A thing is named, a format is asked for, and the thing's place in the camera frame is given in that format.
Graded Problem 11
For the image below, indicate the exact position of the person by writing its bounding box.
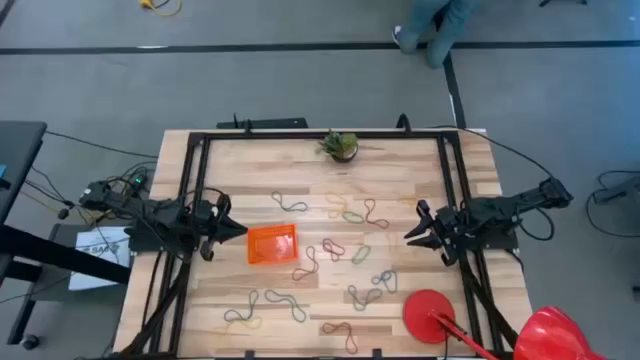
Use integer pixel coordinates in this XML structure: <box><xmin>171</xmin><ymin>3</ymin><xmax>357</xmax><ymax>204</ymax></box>
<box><xmin>391</xmin><ymin>0</ymin><xmax>482</xmax><ymax>71</ymax></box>

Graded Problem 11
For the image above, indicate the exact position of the potted succulent plant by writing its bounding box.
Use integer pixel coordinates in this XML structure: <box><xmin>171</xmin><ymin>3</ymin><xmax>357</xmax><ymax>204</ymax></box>
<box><xmin>317</xmin><ymin>128</ymin><xmax>360</xmax><ymax>164</ymax></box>

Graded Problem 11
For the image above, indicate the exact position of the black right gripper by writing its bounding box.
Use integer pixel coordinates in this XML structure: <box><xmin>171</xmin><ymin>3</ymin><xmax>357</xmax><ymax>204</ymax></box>
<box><xmin>403</xmin><ymin>199</ymin><xmax>465</xmax><ymax>267</ymax></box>

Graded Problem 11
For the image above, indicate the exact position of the yellow rubber band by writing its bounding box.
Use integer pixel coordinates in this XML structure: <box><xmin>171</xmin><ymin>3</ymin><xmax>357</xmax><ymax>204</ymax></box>
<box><xmin>325</xmin><ymin>193</ymin><xmax>349</xmax><ymax>220</ymax></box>
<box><xmin>223</xmin><ymin>316</ymin><xmax>264</xmax><ymax>332</ymax></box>

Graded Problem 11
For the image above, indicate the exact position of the yellow cable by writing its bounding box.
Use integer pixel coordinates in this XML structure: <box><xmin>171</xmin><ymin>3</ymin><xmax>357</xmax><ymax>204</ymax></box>
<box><xmin>139</xmin><ymin>0</ymin><xmax>184</xmax><ymax>18</ymax></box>

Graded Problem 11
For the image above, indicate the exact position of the red lamp with disc base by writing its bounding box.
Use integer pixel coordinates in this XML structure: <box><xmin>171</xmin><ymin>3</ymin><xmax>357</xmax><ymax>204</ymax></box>
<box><xmin>402</xmin><ymin>288</ymin><xmax>609</xmax><ymax>360</ymax></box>

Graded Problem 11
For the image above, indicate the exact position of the white paper sheet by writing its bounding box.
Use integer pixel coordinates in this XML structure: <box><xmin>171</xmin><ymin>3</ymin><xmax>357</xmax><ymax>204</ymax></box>
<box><xmin>67</xmin><ymin>226</ymin><xmax>133</xmax><ymax>293</ymax></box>

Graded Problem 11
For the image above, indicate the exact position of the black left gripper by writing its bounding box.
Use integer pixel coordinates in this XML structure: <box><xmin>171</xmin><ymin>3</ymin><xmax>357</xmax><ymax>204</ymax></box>
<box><xmin>193</xmin><ymin>192</ymin><xmax>249</xmax><ymax>262</ymax></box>

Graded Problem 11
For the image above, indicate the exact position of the black bar-shaped device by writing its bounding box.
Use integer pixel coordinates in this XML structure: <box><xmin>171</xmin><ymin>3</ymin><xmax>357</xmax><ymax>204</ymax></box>
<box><xmin>215</xmin><ymin>116</ymin><xmax>310</xmax><ymax>131</ymax></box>

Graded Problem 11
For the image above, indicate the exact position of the black metal beam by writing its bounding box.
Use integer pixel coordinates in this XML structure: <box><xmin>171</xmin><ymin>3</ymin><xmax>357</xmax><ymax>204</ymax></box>
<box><xmin>0</xmin><ymin>223</ymin><xmax>132</xmax><ymax>287</ymax></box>

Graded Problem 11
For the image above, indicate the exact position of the black metal table frame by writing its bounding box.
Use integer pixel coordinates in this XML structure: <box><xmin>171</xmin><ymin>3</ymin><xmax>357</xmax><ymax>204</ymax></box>
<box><xmin>112</xmin><ymin>127</ymin><xmax>521</xmax><ymax>360</ymax></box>

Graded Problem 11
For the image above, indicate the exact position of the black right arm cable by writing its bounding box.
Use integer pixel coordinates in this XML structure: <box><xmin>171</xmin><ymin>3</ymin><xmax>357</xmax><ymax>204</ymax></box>
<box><xmin>428</xmin><ymin>124</ymin><xmax>556</xmax><ymax>180</ymax></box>

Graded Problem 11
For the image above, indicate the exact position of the red rubber band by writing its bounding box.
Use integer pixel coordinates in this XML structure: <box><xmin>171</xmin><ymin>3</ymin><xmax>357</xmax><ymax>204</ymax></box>
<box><xmin>363</xmin><ymin>197</ymin><xmax>392</xmax><ymax>231</ymax></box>
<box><xmin>320</xmin><ymin>321</ymin><xmax>360</xmax><ymax>356</ymax></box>
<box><xmin>291</xmin><ymin>244</ymin><xmax>321</xmax><ymax>283</ymax></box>
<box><xmin>321</xmin><ymin>237</ymin><xmax>347</xmax><ymax>263</ymax></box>

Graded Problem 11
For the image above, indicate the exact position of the teal rubber band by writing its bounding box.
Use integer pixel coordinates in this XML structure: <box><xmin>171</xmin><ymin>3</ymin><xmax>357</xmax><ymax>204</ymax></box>
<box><xmin>370</xmin><ymin>269</ymin><xmax>399</xmax><ymax>295</ymax></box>
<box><xmin>222</xmin><ymin>288</ymin><xmax>261</xmax><ymax>324</ymax></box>
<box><xmin>346</xmin><ymin>284</ymin><xmax>385</xmax><ymax>313</ymax></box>
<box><xmin>270</xmin><ymin>190</ymin><xmax>309</xmax><ymax>214</ymax></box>
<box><xmin>263</xmin><ymin>288</ymin><xmax>308</xmax><ymax>325</ymax></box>

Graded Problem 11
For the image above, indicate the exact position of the orange plastic slotted bin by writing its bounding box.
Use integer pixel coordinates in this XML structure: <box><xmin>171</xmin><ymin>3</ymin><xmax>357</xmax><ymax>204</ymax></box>
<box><xmin>246</xmin><ymin>223</ymin><xmax>300</xmax><ymax>267</ymax></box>

